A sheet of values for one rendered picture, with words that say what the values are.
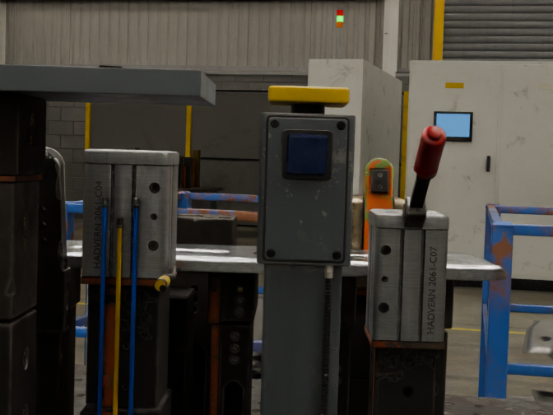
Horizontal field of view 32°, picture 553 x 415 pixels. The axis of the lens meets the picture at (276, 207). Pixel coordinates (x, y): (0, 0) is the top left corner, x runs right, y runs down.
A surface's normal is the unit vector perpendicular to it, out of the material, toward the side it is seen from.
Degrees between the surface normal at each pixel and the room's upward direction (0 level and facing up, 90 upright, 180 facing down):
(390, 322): 90
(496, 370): 90
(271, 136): 90
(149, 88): 90
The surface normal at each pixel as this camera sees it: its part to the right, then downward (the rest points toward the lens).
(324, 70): -0.27, 0.04
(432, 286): -0.01, 0.05
